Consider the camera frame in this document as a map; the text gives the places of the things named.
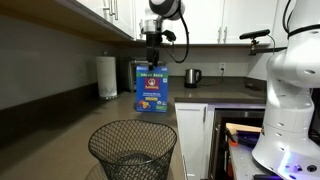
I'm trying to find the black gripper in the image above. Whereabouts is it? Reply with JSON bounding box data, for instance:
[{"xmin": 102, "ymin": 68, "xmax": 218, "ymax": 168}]
[{"xmin": 145, "ymin": 32, "xmax": 163, "ymax": 71}]

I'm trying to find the blue snack cardboard box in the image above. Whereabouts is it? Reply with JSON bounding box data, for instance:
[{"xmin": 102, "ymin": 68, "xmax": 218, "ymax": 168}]
[{"xmin": 135, "ymin": 65, "xmax": 169, "ymax": 113}]

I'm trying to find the steel electric kettle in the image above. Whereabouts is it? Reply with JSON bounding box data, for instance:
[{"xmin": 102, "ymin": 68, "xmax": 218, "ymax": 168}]
[{"xmin": 184, "ymin": 68, "xmax": 203, "ymax": 89}]

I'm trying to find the white paper towel roll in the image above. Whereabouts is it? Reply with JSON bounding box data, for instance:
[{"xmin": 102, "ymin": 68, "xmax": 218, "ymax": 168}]
[{"xmin": 96, "ymin": 55, "xmax": 118, "ymax": 99}]

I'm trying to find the white lower cabinet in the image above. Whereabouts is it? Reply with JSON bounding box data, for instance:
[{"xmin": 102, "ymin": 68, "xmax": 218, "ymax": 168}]
[{"xmin": 174, "ymin": 102, "xmax": 210, "ymax": 180}]

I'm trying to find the dark built-in dishwasher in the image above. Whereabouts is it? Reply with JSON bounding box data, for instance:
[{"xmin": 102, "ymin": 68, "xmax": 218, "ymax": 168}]
[{"xmin": 208, "ymin": 108, "xmax": 266, "ymax": 180}]

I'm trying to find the orange clamp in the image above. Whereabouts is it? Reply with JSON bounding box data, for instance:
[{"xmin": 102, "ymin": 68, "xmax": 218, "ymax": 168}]
[{"xmin": 226, "ymin": 128, "xmax": 240, "ymax": 147}]

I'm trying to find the light wooden board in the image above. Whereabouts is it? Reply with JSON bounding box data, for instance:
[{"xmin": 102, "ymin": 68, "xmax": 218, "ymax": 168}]
[{"xmin": 225, "ymin": 122, "xmax": 263, "ymax": 136}]

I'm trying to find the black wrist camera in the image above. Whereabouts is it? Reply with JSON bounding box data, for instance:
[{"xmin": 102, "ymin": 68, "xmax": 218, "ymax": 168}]
[{"xmin": 162, "ymin": 29, "xmax": 177, "ymax": 43}]

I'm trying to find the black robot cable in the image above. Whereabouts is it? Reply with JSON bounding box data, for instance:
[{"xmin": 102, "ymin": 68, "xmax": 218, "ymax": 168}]
[{"xmin": 161, "ymin": 9, "xmax": 190, "ymax": 64}]

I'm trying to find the white side wall cabinet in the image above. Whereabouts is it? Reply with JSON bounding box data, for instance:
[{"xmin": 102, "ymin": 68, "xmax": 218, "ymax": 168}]
[{"xmin": 54, "ymin": 0, "xmax": 137, "ymax": 43}]

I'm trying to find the black kettle power cord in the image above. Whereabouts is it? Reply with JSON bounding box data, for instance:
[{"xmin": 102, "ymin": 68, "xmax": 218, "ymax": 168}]
[{"xmin": 200, "ymin": 69, "xmax": 225, "ymax": 87}]

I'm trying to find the white wall outlet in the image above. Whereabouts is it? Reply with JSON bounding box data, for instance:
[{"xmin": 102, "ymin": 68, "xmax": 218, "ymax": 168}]
[{"xmin": 218, "ymin": 62, "xmax": 227, "ymax": 75}]

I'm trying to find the white rear wall cabinet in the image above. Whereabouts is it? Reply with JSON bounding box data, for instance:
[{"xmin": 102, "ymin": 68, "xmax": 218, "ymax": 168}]
[{"xmin": 134, "ymin": 0, "xmax": 291, "ymax": 48}]

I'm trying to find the black wire mesh wastebasket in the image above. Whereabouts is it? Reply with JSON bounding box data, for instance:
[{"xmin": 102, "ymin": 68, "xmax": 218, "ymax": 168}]
[{"xmin": 87, "ymin": 119, "xmax": 178, "ymax": 180}]

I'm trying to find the black camera on mount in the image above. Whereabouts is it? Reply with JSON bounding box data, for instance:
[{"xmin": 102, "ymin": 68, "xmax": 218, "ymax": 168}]
[{"xmin": 239, "ymin": 28, "xmax": 288, "ymax": 56}]

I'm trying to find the dark blue bracket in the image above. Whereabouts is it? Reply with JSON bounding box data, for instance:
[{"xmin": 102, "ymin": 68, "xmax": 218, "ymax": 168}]
[{"xmin": 236, "ymin": 130, "xmax": 262, "ymax": 148}]

